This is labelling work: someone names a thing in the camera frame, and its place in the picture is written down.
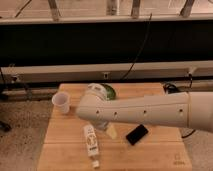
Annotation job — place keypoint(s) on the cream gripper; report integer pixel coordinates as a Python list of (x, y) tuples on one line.
[(111, 131)]

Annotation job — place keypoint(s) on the white plastic bottle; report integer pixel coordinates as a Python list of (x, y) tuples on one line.
[(92, 145)]

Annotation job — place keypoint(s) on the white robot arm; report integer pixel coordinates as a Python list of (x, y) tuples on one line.
[(192, 110)]

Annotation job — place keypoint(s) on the green ceramic bowl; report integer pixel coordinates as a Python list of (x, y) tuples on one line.
[(110, 93)]

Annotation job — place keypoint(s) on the black smartphone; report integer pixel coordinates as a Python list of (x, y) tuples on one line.
[(135, 135)]

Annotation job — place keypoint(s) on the translucent plastic cup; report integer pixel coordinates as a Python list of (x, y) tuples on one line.
[(61, 100)]

